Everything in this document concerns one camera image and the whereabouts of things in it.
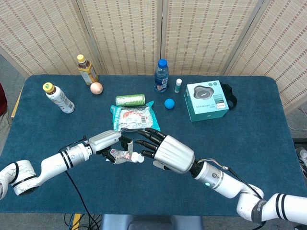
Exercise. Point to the white plastic bottle cap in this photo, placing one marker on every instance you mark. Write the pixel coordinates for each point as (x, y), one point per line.
(138, 157)

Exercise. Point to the teal snack packet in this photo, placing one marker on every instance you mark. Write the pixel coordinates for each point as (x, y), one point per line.
(134, 118)

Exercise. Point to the yellow label tea bottle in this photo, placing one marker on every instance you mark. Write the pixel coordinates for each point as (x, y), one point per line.
(88, 72)

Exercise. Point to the grey sneaker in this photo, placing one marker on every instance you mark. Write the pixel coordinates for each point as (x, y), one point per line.
(302, 158)

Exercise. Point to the white floral toothpaste tube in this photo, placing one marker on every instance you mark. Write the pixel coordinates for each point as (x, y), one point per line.
(122, 155)

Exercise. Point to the green white glue stick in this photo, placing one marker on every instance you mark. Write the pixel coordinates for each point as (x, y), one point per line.
(178, 86)

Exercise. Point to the blue ball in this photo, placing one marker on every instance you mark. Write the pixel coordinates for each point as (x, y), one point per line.
(169, 104)

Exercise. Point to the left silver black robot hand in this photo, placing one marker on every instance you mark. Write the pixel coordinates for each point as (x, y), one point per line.
(103, 140)

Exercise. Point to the green drink can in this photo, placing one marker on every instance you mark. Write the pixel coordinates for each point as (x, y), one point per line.
(130, 100)

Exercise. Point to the blue table cloth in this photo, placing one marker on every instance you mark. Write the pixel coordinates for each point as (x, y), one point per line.
(144, 191)

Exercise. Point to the woven bamboo folding screen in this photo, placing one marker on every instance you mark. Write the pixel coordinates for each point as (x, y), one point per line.
(124, 36)

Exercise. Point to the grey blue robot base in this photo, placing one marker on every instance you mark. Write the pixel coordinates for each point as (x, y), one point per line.
(153, 222)

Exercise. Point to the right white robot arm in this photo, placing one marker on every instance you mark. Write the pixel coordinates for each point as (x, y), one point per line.
(227, 185)

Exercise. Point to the teal product box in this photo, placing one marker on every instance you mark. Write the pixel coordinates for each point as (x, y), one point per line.
(206, 103)

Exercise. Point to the blue-capped water bottle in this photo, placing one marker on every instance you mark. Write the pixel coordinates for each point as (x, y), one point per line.
(161, 79)

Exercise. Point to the white label drink bottle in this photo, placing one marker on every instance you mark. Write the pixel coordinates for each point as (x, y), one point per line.
(61, 99)

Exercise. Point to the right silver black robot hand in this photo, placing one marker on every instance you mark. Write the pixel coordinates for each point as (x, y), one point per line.
(175, 153)

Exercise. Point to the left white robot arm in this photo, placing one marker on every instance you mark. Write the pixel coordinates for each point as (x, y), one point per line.
(50, 165)

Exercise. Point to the pale pink ball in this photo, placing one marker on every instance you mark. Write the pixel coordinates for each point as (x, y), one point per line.
(96, 88)

